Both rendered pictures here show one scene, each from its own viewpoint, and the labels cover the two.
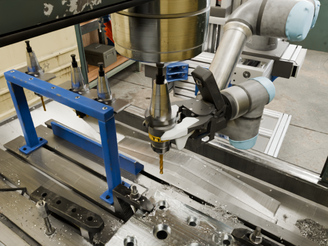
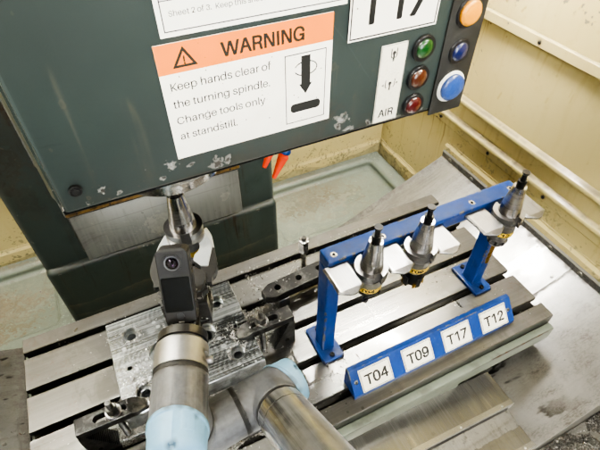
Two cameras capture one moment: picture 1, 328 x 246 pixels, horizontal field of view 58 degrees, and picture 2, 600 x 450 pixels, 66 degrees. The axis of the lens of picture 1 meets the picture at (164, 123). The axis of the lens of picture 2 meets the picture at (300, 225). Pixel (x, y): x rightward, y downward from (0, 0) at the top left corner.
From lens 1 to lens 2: 1.02 m
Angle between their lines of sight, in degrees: 84
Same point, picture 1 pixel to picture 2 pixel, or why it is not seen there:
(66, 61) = not seen: outside the picture
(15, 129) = (559, 280)
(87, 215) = (282, 286)
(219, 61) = (312, 431)
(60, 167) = (406, 298)
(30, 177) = not seen: hidden behind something
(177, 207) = (221, 365)
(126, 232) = (229, 303)
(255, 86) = (161, 392)
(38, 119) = (588, 315)
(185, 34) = not seen: hidden behind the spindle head
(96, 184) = (352, 328)
